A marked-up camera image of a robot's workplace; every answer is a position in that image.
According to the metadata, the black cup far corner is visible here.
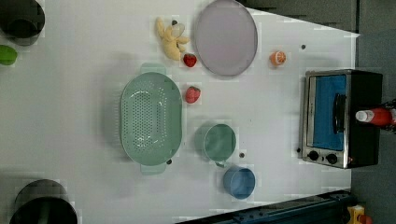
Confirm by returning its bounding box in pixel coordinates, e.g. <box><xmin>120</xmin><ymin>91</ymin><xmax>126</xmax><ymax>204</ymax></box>
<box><xmin>0</xmin><ymin>0</ymin><xmax>46</xmax><ymax>46</ymax></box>

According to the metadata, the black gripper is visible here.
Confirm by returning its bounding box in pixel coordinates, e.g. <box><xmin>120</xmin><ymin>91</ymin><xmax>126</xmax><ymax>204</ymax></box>
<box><xmin>382</xmin><ymin>99</ymin><xmax>396</xmax><ymax>133</ymax></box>

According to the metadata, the orange half toy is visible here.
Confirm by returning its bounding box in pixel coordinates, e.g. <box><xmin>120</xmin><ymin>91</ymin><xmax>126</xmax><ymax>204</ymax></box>
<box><xmin>270</xmin><ymin>51</ymin><xmax>287</xmax><ymax>66</ymax></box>

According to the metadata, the green oval colander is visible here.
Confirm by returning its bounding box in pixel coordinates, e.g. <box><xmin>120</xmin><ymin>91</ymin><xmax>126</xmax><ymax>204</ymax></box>
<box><xmin>120</xmin><ymin>63</ymin><xmax>182</xmax><ymax>175</ymax></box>

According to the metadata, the blue bowl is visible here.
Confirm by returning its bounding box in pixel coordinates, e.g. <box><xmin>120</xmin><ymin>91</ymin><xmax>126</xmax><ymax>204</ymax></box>
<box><xmin>223</xmin><ymin>166</ymin><xmax>256</xmax><ymax>200</ymax></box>

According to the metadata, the large red strawberry toy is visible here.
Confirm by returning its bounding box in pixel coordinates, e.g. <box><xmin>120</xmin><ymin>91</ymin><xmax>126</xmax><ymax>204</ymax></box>
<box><xmin>185</xmin><ymin>86</ymin><xmax>201</xmax><ymax>104</ymax></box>

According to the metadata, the yellow plush banana toy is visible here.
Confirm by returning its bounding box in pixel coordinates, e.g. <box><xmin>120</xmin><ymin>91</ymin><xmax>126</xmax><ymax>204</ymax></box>
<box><xmin>155</xmin><ymin>18</ymin><xmax>191</xmax><ymax>61</ymax></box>

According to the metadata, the black cylindrical cup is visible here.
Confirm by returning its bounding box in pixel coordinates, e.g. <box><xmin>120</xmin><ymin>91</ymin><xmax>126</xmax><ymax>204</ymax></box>
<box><xmin>9</xmin><ymin>179</ymin><xmax>78</xmax><ymax>224</ymax></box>

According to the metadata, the small red strawberry toy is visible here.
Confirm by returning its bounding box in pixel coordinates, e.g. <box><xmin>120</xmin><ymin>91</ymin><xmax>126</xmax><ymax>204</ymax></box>
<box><xmin>183</xmin><ymin>53</ymin><xmax>197</xmax><ymax>67</ymax></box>

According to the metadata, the green pot with handle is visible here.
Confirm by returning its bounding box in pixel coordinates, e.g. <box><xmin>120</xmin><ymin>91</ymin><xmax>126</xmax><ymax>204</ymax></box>
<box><xmin>194</xmin><ymin>123</ymin><xmax>236</xmax><ymax>168</ymax></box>

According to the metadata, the red ketchup bottle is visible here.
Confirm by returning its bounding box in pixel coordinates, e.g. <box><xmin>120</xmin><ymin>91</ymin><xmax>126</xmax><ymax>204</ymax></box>
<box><xmin>355</xmin><ymin>107</ymin><xmax>389</xmax><ymax>127</ymax></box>

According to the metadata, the grey round plate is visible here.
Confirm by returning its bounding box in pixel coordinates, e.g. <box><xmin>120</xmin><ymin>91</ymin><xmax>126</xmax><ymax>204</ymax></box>
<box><xmin>194</xmin><ymin>0</ymin><xmax>258</xmax><ymax>76</ymax></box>

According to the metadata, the black toaster oven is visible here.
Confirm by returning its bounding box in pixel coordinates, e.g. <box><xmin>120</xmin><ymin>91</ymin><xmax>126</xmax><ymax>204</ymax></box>
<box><xmin>301</xmin><ymin>69</ymin><xmax>382</xmax><ymax>169</ymax></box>

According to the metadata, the green spatula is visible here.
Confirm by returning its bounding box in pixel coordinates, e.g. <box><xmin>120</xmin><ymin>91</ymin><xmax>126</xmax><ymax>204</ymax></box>
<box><xmin>0</xmin><ymin>45</ymin><xmax>18</xmax><ymax>65</ymax></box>

